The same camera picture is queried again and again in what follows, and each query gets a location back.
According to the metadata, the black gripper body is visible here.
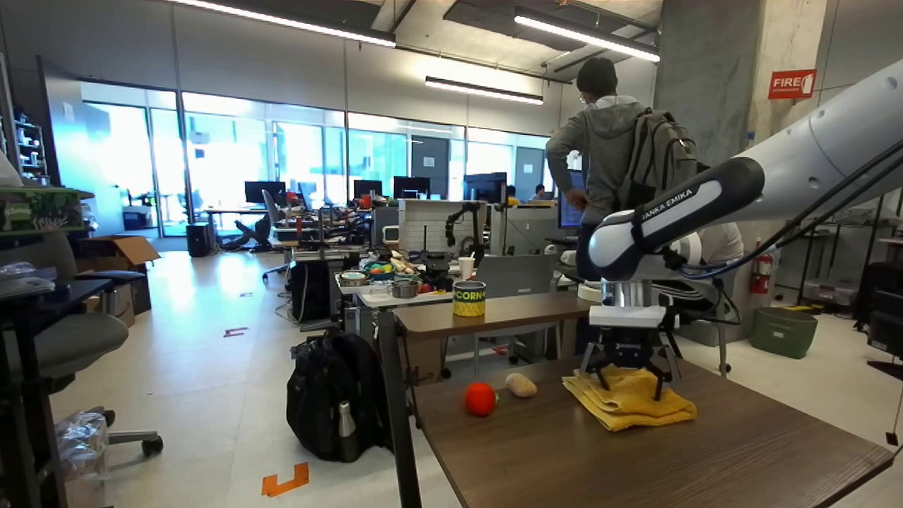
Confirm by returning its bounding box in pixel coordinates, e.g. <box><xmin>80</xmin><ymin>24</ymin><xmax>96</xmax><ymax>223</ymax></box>
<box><xmin>586</xmin><ymin>328</ymin><xmax>673</xmax><ymax>373</ymax></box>

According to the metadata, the yellow towel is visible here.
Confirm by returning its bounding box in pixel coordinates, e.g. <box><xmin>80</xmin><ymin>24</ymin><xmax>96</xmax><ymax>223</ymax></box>
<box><xmin>560</xmin><ymin>360</ymin><xmax>698</xmax><ymax>433</ymax></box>

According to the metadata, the red plush tomato toy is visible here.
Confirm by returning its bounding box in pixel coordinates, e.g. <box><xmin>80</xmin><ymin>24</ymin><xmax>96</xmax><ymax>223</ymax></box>
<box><xmin>459</xmin><ymin>380</ymin><xmax>499</xmax><ymax>419</ymax></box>

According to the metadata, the beige plush toy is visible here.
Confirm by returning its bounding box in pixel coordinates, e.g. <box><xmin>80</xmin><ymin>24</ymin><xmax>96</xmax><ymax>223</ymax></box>
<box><xmin>499</xmin><ymin>368</ymin><xmax>542</xmax><ymax>404</ymax></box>

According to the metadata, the brown wooden side table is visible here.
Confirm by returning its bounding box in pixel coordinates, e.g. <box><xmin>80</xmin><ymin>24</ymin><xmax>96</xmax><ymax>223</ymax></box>
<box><xmin>378</xmin><ymin>291</ymin><xmax>594</xmax><ymax>462</ymax></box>

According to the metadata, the green storage bin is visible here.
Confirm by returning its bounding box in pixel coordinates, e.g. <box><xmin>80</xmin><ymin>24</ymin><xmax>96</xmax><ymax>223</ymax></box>
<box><xmin>748</xmin><ymin>301</ymin><xmax>821</xmax><ymax>360</ymax></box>

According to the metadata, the yellow green jar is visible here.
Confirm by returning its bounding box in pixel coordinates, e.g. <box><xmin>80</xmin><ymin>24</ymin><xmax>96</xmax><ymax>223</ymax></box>
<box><xmin>450</xmin><ymin>275</ymin><xmax>487</xmax><ymax>322</ymax></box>

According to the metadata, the red fire extinguisher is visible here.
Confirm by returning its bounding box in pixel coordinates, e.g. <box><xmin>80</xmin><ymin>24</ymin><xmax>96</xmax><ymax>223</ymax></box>
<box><xmin>748</xmin><ymin>251</ymin><xmax>775</xmax><ymax>299</ymax></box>

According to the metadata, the blue screen monitor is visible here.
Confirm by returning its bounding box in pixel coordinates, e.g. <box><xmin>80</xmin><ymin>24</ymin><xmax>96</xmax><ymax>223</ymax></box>
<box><xmin>555</xmin><ymin>165</ymin><xmax>590</xmax><ymax>234</ymax></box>

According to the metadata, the grey backpack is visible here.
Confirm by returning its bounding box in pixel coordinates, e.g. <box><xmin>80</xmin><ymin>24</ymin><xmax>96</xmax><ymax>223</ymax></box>
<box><xmin>614</xmin><ymin>106</ymin><xmax>703</xmax><ymax>213</ymax></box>

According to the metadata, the person in grey hoodie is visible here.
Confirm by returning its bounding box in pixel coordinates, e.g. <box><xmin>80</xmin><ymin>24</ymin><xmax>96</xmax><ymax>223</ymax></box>
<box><xmin>545</xmin><ymin>55</ymin><xmax>703</xmax><ymax>285</ymax></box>

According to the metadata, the black table leg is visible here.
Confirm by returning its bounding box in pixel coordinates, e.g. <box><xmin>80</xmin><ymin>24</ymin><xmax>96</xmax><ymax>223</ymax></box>
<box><xmin>398</xmin><ymin>390</ymin><xmax>423</xmax><ymax>508</ymax></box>

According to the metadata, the white desk partition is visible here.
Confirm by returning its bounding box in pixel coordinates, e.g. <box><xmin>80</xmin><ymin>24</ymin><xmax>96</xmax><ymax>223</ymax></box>
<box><xmin>392</xmin><ymin>195</ymin><xmax>563</xmax><ymax>258</ymax></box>

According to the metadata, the white desk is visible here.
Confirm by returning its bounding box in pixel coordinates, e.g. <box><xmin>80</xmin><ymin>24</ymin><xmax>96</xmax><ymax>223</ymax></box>
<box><xmin>333</xmin><ymin>264</ymin><xmax>457</xmax><ymax>342</ymax></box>

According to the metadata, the black metal shelf rack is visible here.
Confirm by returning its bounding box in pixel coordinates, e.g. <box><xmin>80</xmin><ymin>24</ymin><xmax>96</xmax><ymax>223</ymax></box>
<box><xmin>794</xmin><ymin>192</ymin><xmax>903</xmax><ymax>354</ymax></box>

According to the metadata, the black backpack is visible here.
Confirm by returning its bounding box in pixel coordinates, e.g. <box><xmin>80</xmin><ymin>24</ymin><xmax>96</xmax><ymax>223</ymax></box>
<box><xmin>285</xmin><ymin>329</ymin><xmax>392</xmax><ymax>466</ymax></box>

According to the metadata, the ceiling light bar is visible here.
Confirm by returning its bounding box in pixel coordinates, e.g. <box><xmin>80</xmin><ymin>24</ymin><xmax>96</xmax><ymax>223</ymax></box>
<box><xmin>165</xmin><ymin>0</ymin><xmax>398</xmax><ymax>50</ymax></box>
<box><xmin>423</xmin><ymin>74</ymin><xmax>547</xmax><ymax>106</ymax></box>
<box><xmin>511</xmin><ymin>10</ymin><xmax>662</xmax><ymax>68</ymax></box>

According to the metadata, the orange floor marker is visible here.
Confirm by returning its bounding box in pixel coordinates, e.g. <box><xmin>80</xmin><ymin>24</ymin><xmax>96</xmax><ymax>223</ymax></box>
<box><xmin>258</xmin><ymin>460</ymin><xmax>313</xmax><ymax>498</ymax></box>

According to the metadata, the black trash bin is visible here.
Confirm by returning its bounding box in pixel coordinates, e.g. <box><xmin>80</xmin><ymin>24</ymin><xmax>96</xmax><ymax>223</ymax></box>
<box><xmin>182</xmin><ymin>219</ymin><xmax>216</xmax><ymax>258</ymax></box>

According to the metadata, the open cardboard box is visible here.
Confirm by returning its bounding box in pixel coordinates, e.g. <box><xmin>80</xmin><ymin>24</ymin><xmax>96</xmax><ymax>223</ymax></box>
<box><xmin>79</xmin><ymin>234</ymin><xmax>164</xmax><ymax>318</ymax></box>

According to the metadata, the clear plastic bottle bag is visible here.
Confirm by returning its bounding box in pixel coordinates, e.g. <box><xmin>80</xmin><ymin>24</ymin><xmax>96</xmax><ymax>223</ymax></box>
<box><xmin>52</xmin><ymin>408</ymin><xmax>113</xmax><ymax>508</ymax></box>

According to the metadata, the black desk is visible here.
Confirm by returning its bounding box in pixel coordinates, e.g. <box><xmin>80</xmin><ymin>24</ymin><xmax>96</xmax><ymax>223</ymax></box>
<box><xmin>0</xmin><ymin>264</ymin><xmax>116</xmax><ymax>508</ymax></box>

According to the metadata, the green plastic crate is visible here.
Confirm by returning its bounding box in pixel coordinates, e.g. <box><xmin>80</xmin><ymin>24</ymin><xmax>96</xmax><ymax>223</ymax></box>
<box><xmin>0</xmin><ymin>179</ymin><xmax>96</xmax><ymax>237</ymax></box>

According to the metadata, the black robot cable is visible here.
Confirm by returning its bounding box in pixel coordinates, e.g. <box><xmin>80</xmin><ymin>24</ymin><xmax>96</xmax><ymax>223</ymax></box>
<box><xmin>680</xmin><ymin>137</ymin><xmax>903</xmax><ymax>281</ymax></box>

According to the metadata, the red wall sign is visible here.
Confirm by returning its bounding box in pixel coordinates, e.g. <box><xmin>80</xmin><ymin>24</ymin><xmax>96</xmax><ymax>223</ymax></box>
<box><xmin>763</xmin><ymin>68</ymin><xmax>817</xmax><ymax>103</ymax></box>

